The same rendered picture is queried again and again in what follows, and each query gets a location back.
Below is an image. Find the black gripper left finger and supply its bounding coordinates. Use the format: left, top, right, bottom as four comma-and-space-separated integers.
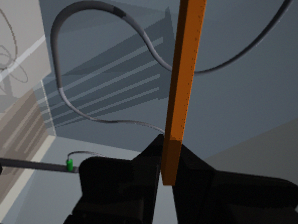
79, 134, 164, 224

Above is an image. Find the orange handle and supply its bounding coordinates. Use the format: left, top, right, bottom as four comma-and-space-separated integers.
160, 0, 206, 186

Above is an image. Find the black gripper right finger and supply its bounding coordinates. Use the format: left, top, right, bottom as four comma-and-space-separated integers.
172, 144, 298, 224

